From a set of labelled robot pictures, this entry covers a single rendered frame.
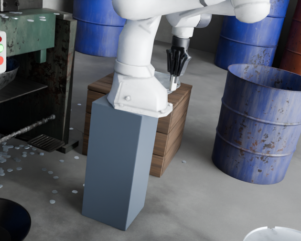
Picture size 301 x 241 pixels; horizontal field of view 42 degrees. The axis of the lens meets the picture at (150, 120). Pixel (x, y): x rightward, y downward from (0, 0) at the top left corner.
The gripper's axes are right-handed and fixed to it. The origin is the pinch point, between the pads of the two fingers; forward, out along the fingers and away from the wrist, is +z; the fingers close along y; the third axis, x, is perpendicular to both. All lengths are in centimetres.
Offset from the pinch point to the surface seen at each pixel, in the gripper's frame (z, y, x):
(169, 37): 38, -214, 226
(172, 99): 7.2, 1.8, -1.0
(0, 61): -12, -10, -73
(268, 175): 37, 39, 34
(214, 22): 10, -166, 246
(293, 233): 17, 77, -26
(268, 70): -3, 11, 61
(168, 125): 15.7, 7.8, -7.7
